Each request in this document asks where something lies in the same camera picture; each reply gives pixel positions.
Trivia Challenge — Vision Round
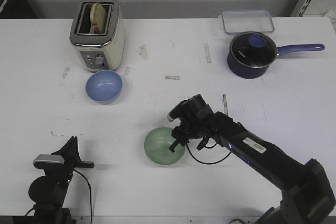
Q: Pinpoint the black box at left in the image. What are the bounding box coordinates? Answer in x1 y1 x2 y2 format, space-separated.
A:
1 0 37 19

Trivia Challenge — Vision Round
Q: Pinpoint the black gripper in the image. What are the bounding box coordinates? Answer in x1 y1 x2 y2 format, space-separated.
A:
169 94 218 153
44 136 95 182

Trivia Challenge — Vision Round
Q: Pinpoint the cream and chrome toaster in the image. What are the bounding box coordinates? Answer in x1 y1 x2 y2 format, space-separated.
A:
69 0 125 72

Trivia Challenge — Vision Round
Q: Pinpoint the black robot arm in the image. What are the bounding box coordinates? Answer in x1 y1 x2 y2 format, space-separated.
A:
167 94 335 224
28 136 95 223

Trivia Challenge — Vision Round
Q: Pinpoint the green bowl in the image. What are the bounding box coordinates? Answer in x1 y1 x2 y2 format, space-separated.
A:
144 127 185 166

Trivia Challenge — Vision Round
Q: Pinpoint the slice of toast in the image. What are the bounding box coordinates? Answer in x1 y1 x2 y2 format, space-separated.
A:
90 2 107 34

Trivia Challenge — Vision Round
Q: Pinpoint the clear plastic container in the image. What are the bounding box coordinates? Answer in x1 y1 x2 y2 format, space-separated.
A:
218 9 275 35

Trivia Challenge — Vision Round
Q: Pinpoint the dark blue saucepan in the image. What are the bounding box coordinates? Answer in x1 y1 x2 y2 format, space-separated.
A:
227 31 325 79

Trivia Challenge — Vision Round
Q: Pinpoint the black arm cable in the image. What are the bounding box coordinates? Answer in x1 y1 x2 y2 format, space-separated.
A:
185 136 233 165
72 169 93 224

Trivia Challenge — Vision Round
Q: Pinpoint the blue bowl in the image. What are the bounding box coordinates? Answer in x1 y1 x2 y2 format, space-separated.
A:
85 70 123 104

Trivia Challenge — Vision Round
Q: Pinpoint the glass pot lid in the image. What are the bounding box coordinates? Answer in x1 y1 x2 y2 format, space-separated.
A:
230 32 278 68

